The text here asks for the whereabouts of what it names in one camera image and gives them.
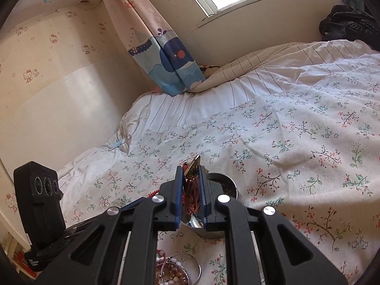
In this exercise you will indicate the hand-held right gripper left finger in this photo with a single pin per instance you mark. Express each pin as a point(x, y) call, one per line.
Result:
point(179, 190)

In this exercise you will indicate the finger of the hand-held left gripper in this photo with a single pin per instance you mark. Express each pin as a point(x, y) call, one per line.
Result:
point(133, 204)

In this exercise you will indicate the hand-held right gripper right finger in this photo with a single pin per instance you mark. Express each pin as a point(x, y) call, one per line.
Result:
point(202, 190)

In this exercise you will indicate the red tassel gold pendant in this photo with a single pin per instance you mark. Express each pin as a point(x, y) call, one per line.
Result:
point(193, 184)

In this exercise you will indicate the round metal tin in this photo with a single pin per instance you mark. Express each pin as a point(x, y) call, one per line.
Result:
point(231, 188)

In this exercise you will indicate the thin silver bangle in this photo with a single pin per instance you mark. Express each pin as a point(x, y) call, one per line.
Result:
point(199, 268)

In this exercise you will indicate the white shelf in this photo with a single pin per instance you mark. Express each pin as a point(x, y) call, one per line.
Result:
point(14, 243)

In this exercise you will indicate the floral bed sheet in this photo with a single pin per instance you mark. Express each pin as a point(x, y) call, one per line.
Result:
point(282, 154)

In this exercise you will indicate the black jacket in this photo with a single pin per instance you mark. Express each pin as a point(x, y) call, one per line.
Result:
point(347, 23)

